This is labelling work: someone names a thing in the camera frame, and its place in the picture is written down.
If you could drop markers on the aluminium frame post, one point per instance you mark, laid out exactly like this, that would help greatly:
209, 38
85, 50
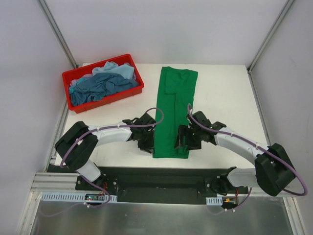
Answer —
57, 32
275, 26

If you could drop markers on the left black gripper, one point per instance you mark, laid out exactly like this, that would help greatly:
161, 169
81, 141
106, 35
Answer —
145, 143

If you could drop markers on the dark blue t shirt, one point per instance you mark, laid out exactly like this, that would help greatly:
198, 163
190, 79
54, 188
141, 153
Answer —
99, 86

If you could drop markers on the lavender t shirt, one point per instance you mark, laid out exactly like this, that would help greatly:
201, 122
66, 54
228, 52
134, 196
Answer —
83, 78

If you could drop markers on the green t shirt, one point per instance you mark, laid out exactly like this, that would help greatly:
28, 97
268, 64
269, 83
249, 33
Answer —
175, 91

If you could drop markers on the left aluminium frame post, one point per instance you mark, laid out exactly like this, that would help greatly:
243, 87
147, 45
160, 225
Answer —
57, 32

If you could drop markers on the light blue t shirt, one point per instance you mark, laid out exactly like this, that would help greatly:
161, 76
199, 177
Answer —
124, 70

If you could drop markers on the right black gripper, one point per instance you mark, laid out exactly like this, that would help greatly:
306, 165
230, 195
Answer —
184, 138

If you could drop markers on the left white cable duct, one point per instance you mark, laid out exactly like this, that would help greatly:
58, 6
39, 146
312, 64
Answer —
77, 197

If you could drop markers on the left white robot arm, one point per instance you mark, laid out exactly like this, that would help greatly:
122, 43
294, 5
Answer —
77, 144

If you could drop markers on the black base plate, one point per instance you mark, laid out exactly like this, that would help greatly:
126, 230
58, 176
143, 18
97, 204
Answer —
188, 196

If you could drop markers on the right aluminium frame post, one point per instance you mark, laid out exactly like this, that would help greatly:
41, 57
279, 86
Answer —
275, 26

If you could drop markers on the white cable duct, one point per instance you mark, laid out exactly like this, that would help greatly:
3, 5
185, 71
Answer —
214, 201
77, 197

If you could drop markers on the red plastic bin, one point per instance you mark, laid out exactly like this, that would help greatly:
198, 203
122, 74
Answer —
77, 73

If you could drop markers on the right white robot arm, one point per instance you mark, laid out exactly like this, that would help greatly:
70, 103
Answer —
271, 164

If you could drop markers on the aluminium front rail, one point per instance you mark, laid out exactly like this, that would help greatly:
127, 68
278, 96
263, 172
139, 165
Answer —
49, 181

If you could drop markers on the right white cable duct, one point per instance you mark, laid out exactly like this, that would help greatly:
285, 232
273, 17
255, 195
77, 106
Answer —
214, 201

